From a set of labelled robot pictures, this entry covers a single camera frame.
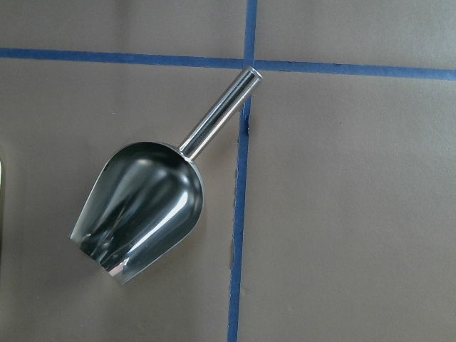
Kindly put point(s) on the stainless steel ice scoop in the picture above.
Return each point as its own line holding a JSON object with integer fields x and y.
{"x": 149, "y": 195}

